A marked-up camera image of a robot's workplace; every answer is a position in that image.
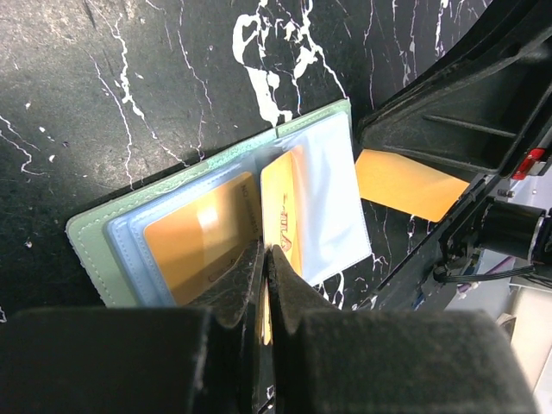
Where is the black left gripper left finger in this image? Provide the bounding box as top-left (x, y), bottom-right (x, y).
top-left (1, 241), bottom-right (264, 413)

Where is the brown gold credit card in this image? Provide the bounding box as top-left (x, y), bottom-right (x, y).
top-left (355, 149), bottom-right (469, 223)

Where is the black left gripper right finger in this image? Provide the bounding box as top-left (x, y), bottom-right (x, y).
top-left (266, 247), bottom-right (537, 413)

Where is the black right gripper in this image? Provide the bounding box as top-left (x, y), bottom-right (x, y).
top-left (357, 22), bottom-right (551, 302)

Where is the mint green card holder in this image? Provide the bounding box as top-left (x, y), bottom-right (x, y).
top-left (66, 99), bottom-right (372, 307)

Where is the orange VIP credit card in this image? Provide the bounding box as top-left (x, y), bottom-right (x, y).
top-left (144, 172), bottom-right (261, 305)

